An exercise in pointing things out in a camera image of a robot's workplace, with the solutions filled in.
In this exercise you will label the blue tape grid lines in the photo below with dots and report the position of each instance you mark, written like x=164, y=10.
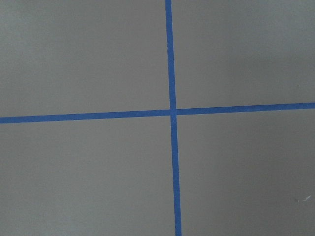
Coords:
x=173, y=112

